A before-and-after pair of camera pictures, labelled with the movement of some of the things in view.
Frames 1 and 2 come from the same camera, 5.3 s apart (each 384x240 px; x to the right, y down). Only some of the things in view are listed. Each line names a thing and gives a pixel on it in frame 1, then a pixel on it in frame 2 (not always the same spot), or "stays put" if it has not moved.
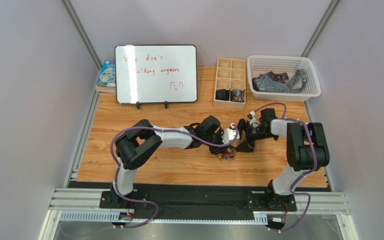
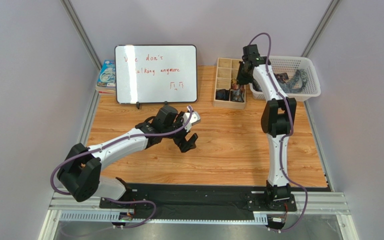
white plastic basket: x=284 y=64 stays put
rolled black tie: x=223 y=94 stays put
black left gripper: x=221 y=146 → x=181 y=139
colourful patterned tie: x=229 y=155 → x=235 y=85
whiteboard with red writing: x=159 y=73 stays put
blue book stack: x=106 y=85 stays put
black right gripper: x=249 y=135 → x=242 y=77
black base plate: x=200 y=201 stays put
